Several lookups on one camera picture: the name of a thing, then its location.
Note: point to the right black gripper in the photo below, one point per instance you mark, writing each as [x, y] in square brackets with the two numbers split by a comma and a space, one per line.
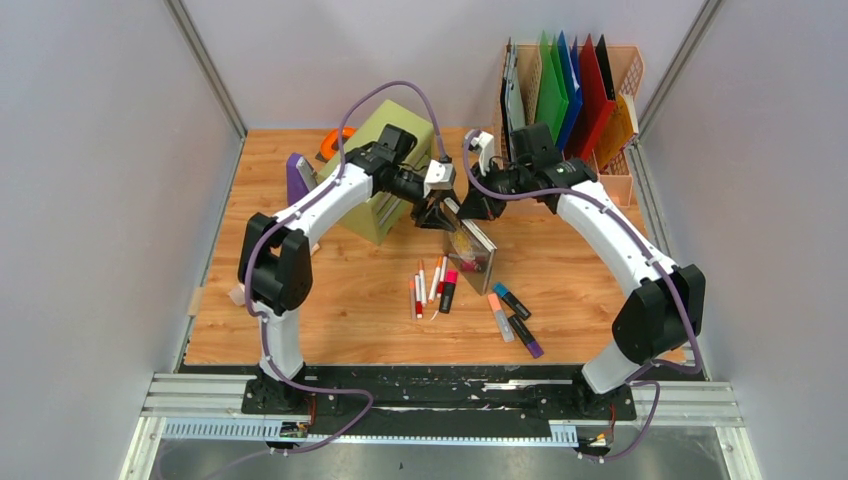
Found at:
[480, 206]

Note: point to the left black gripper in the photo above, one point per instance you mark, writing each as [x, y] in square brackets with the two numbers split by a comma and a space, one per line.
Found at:
[434, 218]

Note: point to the black paperback book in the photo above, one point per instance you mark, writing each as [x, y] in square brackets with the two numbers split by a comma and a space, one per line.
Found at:
[469, 249]

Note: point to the grey clipboard with papers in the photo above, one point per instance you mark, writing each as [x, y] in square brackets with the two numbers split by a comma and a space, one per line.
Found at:
[512, 105]

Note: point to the green plastic folder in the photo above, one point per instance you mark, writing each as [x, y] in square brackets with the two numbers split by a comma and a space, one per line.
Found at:
[552, 99]

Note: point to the red plastic folder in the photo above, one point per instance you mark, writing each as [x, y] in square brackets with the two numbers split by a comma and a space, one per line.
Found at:
[599, 99]

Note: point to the blue plastic folder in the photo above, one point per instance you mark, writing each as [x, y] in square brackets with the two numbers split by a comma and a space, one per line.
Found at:
[569, 59]

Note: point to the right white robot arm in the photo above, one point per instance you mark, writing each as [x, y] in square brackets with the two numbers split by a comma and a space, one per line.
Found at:
[664, 300]

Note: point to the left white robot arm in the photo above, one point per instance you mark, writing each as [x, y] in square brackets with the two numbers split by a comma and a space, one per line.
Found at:
[276, 268]

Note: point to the green drawer cabinet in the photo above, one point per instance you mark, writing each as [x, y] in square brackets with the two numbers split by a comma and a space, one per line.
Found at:
[374, 219]

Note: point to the red tipped white pen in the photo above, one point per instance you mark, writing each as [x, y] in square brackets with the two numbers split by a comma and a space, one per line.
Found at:
[442, 276]

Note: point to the pink capped black highlighter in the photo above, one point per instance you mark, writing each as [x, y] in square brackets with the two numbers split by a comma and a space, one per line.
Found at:
[448, 290]

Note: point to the orange tipped white pen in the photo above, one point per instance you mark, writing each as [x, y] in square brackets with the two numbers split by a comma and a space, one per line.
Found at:
[423, 292]

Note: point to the grey thin marker pen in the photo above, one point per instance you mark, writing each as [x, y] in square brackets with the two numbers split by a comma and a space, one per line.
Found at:
[412, 293]

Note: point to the orange white marker pen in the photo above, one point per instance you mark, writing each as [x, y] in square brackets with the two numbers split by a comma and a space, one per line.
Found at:
[435, 281]

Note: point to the blue capped black marker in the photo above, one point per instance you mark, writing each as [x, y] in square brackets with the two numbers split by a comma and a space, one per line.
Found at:
[508, 297]

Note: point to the red white marker pen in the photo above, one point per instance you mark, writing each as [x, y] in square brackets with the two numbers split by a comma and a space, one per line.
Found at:
[418, 297]

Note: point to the orange grey highlighter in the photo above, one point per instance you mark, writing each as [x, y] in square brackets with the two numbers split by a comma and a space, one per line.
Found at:
[500, 317]

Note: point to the orange tape dispenser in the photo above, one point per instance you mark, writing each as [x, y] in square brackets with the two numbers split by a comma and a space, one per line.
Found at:
[329, 145]

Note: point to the purple stapler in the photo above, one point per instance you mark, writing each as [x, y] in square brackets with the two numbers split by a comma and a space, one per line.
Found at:
[300, 178]

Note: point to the purple highlighter marker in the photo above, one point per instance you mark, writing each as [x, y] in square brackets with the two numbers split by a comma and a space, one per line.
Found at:
[526, 337]

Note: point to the yellow book in rack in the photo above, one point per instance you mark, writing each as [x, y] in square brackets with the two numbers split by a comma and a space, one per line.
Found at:
[621, 128]

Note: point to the pink file organizer rack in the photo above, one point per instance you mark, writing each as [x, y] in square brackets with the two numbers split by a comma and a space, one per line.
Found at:
[627, 68]

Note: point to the pink cylindrical tube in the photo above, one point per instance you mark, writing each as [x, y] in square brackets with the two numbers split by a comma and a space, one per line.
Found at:
[238, 295]

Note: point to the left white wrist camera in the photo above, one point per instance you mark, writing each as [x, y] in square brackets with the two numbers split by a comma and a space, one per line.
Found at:
[439, 176]

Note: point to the black mounting base rail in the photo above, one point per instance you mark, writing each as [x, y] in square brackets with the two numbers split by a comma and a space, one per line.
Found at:
[475, 405]

